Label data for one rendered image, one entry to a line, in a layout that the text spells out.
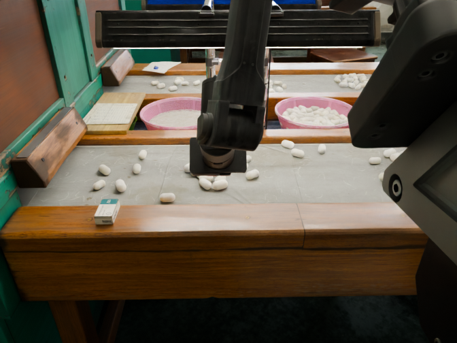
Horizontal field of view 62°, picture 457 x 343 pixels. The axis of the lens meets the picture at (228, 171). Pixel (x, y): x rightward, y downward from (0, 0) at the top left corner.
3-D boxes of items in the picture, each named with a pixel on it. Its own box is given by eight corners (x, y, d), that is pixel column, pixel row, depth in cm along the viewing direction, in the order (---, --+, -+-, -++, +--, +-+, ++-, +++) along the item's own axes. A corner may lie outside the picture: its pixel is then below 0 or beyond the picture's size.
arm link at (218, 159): (197, 154, 56) (235, 154, 56) (198, 109, 58) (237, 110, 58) (200, 164, 63) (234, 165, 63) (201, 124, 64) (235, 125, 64)
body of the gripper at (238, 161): (190, 139, 70) (186, 127, 63) (245, 139, 71) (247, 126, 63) (190, 174, 69) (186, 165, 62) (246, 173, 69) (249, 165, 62)
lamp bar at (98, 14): (380, 47, 83) (387, 12, 80) (95, 48, 82) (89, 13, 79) (368, 39, 90) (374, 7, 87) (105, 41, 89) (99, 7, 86)
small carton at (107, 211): (113, 224, 74) (111, 216, 73) (95, 224, 74) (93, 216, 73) (120, 206, 79) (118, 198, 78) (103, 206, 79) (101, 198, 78)
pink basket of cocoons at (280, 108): (370, 145, 123) (376, 118, 118) (299, 160, 115) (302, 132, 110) (322, 116, 144) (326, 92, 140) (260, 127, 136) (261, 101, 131)
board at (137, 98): (126, 134, 110) (126, 130, 109) (74, 134, 109) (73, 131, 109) (145, 95, 138) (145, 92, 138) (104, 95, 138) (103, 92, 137)
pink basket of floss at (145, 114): (239, 137, 128) (239, 111, 124) (175, 165, 113) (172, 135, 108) (189, 116, 145) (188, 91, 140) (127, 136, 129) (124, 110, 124)
